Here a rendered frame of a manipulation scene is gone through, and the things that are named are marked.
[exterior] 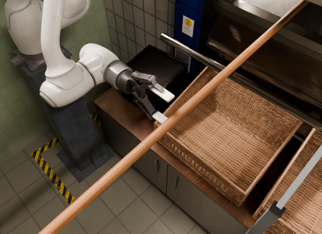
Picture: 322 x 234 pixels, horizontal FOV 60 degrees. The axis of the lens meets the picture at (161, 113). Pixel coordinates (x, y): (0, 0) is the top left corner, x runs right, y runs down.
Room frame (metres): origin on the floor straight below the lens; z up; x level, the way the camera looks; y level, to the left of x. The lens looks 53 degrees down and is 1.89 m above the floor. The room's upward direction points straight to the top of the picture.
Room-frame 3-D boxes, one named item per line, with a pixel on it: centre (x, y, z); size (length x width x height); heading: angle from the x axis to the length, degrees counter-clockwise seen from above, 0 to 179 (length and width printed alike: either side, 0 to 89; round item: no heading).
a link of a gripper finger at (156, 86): (0.57, 0.01, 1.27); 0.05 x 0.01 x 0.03; 47
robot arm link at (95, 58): (0.76, 0.23, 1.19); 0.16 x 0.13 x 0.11; 47
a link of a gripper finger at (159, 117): (0.56, -0.01, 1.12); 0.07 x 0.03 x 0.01; 47
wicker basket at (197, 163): (0.80, -0.32, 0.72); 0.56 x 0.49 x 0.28; 47
